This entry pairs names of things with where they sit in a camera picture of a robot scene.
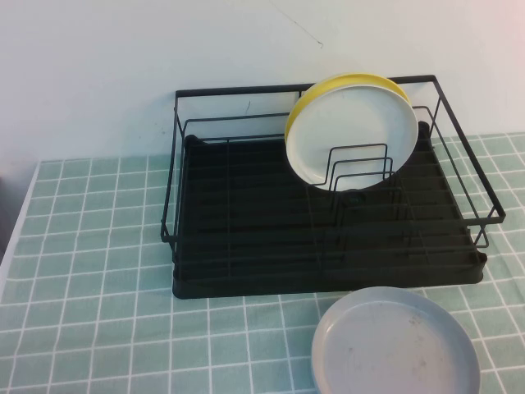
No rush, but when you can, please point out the white round plate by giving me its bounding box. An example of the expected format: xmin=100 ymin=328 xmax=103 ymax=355
xmin=285 ymin=85 xmax=420 ymax=193

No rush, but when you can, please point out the yellow round plate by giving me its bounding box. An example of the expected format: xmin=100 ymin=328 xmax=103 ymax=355
xmin=285 ymin=72 xmax=412 ymax=137

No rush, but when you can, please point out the grey round plate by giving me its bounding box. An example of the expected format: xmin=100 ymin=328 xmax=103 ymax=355
xmin=310 ymin=286 xmax=482 ymax=394

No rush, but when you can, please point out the black plastic drip tray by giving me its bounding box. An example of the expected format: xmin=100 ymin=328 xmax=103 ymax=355
xmin=171 ymin=121 xmax=489 ymax=300

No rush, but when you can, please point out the green checkered tablecloth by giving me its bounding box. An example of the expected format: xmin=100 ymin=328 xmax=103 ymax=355
xmin=0 ymin=131 xmax=525 ymax=394

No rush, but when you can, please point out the black wire dish rack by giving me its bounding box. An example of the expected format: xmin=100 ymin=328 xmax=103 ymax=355
xmin=157 ymin=74 xmax=506 ymax=256

